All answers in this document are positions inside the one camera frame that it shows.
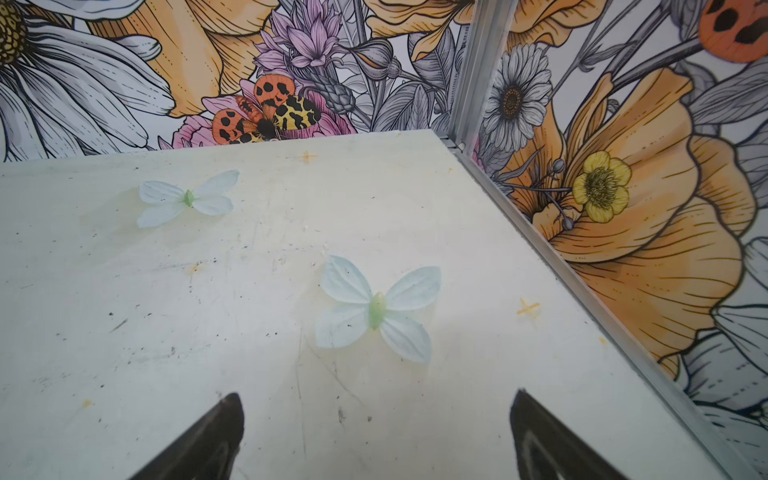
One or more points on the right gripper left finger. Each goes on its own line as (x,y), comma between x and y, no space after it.
(207,450)

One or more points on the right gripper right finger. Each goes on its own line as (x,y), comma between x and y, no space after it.
(547,449)

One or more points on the right aluminium corner post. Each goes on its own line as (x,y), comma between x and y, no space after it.
(486,42)

